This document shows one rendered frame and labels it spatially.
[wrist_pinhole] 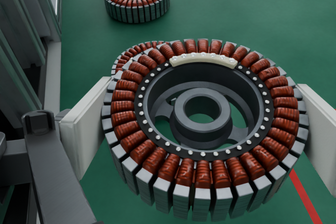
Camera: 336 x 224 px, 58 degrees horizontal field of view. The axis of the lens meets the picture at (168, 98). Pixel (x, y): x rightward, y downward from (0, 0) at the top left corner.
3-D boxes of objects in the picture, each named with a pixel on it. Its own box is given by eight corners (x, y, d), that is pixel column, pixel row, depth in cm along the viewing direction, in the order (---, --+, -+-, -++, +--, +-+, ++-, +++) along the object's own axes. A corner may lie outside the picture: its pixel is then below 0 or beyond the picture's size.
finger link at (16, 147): (47, 192, 12) (-27, 188, 12) (87, 134, 17) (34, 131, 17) (42, 159, 11) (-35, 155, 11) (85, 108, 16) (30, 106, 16)
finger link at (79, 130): (80, 183, 14) (64, 182, 14) (115, 119, 20) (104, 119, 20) (74, 122, 13) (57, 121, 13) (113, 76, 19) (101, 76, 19)
